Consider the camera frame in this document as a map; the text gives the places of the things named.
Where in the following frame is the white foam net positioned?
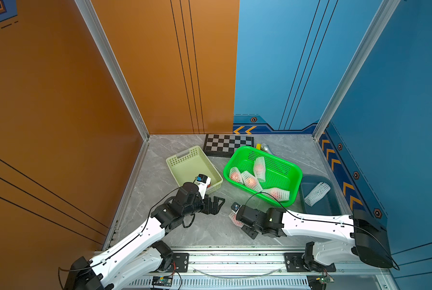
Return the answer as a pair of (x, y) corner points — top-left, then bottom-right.
(304, 182), (331, 207)

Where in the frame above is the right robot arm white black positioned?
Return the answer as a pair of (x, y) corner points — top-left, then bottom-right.
(233, 205), (396, 272)

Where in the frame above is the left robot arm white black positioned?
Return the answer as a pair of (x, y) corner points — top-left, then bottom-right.
(60, 182), (225, 290)

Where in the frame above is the pale green plastic basket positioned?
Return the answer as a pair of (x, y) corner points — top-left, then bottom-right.
(166, 146), (223, 194)

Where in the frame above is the bright green plastic basket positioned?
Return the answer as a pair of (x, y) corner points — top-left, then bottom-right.
(223, 146), (303, 207)

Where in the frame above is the dark teal plastic tray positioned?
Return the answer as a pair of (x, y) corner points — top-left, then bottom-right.
(299, 175), (341, 216)

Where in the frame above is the black white checkerboard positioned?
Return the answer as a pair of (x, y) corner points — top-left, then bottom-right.
(203, 134), (255, 158)

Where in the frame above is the small right circuit board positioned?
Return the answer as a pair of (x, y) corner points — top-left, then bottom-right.
(307, 276), (334, 290)

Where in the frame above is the grey cylinder yellow tip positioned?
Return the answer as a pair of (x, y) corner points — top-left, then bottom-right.
(256, 143), (274, 155)

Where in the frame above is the green circuit board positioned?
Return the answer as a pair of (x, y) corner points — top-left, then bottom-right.
(151, 276), (173, 290)

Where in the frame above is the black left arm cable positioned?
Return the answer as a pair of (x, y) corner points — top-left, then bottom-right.
(58, 186), (184, 273)

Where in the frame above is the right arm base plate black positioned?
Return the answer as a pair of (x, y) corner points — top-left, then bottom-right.
(284, 242), (336, 273)

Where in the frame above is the aluminium front rail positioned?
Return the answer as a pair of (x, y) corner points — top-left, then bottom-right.
(121, 247), (390, 290)

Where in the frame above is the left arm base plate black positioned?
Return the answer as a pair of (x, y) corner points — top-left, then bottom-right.
(139, 240), (189, 273)

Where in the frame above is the left aluminium corner post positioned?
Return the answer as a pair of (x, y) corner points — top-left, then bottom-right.
(74, 0), (151, 141)

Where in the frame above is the aluminium corner post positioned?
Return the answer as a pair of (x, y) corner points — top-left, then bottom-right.
(312, 0), (402, 141)
(74, 0), (151, 141)

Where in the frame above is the right aluminium corner post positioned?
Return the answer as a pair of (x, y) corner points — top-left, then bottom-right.
(312, 0), (402, 141)

